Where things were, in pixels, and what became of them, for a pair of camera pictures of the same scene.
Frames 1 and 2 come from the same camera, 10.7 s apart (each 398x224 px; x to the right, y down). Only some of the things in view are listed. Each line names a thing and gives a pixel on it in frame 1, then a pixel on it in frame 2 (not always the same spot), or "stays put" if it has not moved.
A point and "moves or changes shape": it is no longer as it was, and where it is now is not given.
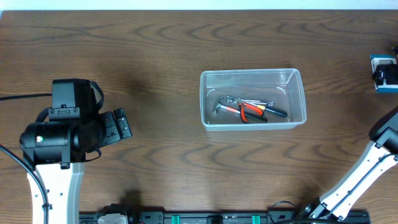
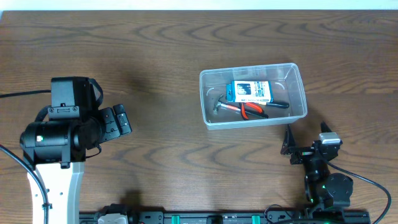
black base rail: [220, 217] stays put
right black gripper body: [385, 74] -> [304, 152]
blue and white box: [385, 72] -> [259, 93]
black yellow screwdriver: [280, 113] -> [278, 104]
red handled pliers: [244, 107] stays put
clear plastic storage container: [254, 99] moves or changes shape
